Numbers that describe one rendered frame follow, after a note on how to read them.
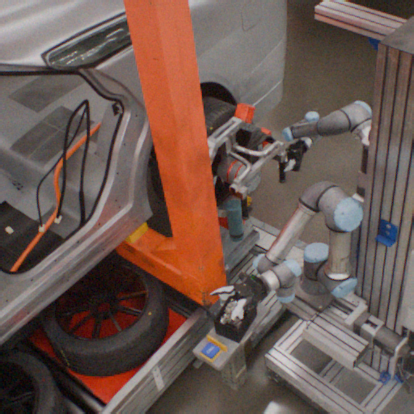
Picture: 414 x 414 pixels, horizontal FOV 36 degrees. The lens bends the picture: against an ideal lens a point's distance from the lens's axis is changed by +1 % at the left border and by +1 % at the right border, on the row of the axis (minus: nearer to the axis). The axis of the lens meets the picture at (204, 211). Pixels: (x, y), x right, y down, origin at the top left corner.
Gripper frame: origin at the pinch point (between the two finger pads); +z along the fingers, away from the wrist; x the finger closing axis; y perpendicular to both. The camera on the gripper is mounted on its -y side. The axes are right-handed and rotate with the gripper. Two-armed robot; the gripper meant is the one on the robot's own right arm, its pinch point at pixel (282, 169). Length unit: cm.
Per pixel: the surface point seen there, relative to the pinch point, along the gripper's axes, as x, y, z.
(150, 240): -37, -15, 71
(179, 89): 9, 100, 76
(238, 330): 30, -28, 83
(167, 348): -1, -44, 104
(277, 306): 17, -75, 33
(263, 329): 19, -76, 50
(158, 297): -19, -33, 89
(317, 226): -3, -83, -42
